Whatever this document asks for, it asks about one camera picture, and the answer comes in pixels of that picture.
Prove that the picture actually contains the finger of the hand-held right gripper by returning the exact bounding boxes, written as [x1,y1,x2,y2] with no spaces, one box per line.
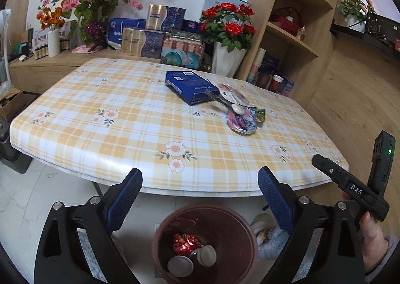
[311,153,343,185]

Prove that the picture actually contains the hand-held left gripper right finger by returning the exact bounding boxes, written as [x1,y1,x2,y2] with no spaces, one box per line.
[257,166,366,284]

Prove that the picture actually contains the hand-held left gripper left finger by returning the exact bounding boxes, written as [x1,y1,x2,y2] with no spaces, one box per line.
[34,167,144,284]

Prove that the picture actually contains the maroon plastic bin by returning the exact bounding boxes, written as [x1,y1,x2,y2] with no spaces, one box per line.
[151,204,259,284]

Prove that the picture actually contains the red snack bag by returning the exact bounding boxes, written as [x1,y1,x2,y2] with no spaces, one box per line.
[173,233,201,255]

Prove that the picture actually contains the white round plastic lid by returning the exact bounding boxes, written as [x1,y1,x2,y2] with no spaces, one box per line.
[167,255,195,279]

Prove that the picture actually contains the white paper cup green band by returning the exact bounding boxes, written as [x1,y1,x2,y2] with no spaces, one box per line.
[195,245,217,268]

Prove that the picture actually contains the blue labelled plastic box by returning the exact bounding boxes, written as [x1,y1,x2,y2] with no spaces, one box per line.
[165,70,220,106]

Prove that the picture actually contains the person's right forearm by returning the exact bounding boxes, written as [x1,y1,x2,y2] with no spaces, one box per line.
[364,234,400,284]

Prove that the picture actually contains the person's right hand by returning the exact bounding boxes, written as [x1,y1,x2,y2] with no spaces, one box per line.
[342,192,388,275]

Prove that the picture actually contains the fuzzy slipper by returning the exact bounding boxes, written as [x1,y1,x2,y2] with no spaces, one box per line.
[250,213,296,261]

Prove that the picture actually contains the plaid floral tablecloth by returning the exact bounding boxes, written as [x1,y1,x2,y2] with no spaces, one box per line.
[9,57,349,196]

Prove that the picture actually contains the brown tumbler with paper cup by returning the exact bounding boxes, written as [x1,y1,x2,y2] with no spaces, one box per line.
[269,74,284,93]

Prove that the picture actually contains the dark blue printed box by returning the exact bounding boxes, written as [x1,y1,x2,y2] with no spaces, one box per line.
[261,53,281,80]

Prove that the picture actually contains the black crate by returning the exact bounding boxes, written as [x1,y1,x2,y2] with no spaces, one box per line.
[0,115,34,175]

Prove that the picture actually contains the stack of pastel cups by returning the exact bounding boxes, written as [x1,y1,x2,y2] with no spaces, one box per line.
[247,47,266,84]

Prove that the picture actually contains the cardboard box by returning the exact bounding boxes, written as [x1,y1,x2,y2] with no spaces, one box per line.
[0,89,24,119]

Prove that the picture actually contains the white ribbed vase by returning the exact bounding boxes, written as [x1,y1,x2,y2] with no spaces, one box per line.
[212,41,248,78]

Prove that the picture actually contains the black monitor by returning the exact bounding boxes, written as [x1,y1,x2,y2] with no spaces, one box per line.
[365,14,400,53]

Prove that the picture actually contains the wooden low cabinet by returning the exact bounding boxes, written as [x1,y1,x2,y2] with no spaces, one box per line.
[9,48,163,95]

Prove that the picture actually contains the red basket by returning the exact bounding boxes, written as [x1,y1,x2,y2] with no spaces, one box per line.
[269,7,302,36]

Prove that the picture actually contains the pink cloth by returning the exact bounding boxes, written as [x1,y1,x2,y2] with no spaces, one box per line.
[72,45,110,54]

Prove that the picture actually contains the gold blue gift box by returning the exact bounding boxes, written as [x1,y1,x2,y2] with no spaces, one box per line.
[145,4,186,31]
[121,27,166,60]

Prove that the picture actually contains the pink rose potted plant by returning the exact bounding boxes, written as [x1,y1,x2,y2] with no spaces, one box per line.
[339,0,377,33]

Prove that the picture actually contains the row of small brown bottles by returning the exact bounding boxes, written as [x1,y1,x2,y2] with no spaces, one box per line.
[34,39,71,60]

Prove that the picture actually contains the blue white carton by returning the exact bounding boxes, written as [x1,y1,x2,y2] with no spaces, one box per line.
[108,18,147,51]

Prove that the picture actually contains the white slim vase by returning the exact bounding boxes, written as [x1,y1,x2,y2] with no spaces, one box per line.
[47,28,61,57]

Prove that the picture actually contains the small purple flowers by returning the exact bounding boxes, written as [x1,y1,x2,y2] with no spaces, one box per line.
[84,21,104,42]

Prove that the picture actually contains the red rose bouquet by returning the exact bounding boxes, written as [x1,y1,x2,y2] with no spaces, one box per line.
[199,2,256,53]

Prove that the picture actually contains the dark green box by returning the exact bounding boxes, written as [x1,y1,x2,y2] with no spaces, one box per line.
[170,30,204,42]

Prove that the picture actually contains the small blue box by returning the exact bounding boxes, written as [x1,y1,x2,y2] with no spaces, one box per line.
[182,19,199,33]

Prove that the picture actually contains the brown paper bag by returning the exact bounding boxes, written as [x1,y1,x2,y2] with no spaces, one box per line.
[20,22,35,54]

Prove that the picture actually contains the orange artificial flowers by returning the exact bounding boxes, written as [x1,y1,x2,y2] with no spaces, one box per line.
[35,6,67,32]

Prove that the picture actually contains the white desk fan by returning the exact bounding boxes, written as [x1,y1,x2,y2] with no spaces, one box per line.
[0,8,13,85]

